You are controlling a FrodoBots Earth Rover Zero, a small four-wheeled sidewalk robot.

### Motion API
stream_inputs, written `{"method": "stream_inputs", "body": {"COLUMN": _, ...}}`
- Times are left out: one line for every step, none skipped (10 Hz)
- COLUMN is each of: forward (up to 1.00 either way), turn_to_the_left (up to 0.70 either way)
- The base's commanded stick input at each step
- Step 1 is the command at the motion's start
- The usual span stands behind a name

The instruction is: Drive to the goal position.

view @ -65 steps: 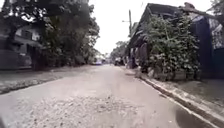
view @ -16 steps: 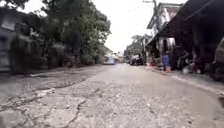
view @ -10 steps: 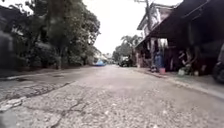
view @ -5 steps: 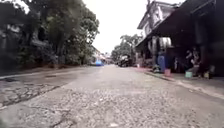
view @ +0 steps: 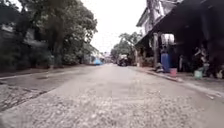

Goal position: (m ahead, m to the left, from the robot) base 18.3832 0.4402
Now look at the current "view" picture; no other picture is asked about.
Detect black car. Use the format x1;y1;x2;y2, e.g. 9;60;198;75
116;54;133;67

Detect blue tarpaulin cover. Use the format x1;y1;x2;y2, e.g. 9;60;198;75
92;58;104;66

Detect row of buildings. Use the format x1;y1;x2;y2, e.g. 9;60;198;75
81;44;104;65

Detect distant trees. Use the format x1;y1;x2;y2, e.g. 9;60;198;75
109;31;144;63

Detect grey concrete road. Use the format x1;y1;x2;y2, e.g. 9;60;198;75
0;63;224;128

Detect wooden pole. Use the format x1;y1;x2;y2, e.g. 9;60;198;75
146;0;160;69

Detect blue barrel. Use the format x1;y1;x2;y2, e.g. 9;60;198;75
160;52;172;73

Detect row of trees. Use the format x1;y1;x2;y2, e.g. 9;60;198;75
0;0;99;69

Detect red bucket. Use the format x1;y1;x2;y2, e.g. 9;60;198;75
169;67;178;78

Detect building with dark awning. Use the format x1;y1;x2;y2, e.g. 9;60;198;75
134;0;224;79

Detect grey roadside verge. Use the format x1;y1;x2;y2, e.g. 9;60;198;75
0;65;84;81

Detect green bucket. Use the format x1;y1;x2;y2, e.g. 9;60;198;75
193;69;204;80

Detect concrete roadside strip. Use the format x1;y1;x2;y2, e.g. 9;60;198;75
133;64;224;98

